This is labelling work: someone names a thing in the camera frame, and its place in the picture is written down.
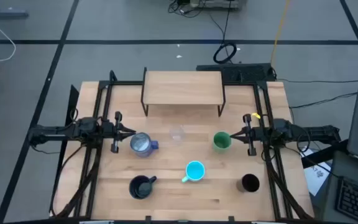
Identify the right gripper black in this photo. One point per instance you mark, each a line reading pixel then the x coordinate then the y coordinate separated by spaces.
pixel 256 134

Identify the turquoise mug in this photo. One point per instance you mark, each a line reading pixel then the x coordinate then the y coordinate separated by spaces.
pixel 195 171

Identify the black tumbler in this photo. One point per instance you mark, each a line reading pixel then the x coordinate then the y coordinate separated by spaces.
pixel 250 183

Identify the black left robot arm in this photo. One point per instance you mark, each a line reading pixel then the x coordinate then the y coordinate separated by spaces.
pixel 57 130

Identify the white paper sheet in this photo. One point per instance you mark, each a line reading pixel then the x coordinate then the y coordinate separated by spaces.
pixel 319 179

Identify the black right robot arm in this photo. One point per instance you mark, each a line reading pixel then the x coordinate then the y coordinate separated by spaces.
pixel 315 132

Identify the grey desk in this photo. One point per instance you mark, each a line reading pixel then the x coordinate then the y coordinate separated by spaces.
pixel 340 165

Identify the black keyboard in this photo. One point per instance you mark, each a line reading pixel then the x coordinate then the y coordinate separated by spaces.
pixel 357 202

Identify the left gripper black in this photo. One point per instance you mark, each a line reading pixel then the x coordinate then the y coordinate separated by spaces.
pixel 108 130

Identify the grey power strip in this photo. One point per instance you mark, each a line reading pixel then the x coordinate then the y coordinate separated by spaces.
pixel 216 3

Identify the dark blue enamel mug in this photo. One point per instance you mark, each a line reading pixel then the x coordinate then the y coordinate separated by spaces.
pixel 140 187

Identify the grey desk leg base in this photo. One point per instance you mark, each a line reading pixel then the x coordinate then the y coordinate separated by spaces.
pixel 11 14

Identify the black metal table frame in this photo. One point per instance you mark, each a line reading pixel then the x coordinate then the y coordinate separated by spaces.
pixel 123 83

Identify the purple steel mug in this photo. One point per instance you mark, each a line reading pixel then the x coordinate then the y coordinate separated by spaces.
pixel 140 143

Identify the green plastic cup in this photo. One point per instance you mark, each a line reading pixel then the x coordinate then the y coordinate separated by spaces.
pixel 222 141

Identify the wooden shelf black metal legs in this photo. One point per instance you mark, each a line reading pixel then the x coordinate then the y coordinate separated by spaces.
pixel 182 87

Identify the clear glass cup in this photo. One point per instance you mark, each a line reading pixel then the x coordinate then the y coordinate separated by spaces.
pixel 177 135

